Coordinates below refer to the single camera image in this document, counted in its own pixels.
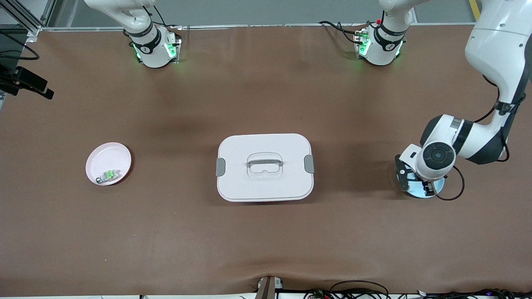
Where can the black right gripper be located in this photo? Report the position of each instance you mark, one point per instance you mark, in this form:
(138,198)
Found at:
(25,79)

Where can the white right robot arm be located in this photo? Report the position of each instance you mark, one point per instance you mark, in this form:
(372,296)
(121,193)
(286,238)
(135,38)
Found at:
(153,50)

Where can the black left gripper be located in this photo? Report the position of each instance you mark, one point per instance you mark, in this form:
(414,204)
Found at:
(427,189)

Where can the white lidded box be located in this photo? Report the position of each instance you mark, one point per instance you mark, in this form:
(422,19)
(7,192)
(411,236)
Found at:
(266,187)

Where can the green and grey switch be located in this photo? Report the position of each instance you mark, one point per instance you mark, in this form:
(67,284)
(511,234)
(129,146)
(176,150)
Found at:
(109,175)

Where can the pink round plate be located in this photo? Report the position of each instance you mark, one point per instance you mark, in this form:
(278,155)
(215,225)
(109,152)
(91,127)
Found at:
(108,158)

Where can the light blue round plate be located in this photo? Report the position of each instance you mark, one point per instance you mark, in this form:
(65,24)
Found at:
(438,189)

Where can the silver table edge rail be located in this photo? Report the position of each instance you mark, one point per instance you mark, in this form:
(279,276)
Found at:
(270,26)

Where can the grey box latch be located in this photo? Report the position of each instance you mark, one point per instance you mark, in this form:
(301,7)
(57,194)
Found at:
(220,167)
(309,163)

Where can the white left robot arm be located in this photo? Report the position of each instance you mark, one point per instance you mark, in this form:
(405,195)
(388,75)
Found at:
(494,45)

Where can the aluminium frame profile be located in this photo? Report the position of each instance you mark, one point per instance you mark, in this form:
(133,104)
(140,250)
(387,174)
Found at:
(29,18)

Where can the grey table edge bracket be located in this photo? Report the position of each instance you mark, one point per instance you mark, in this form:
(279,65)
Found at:
(266,288)

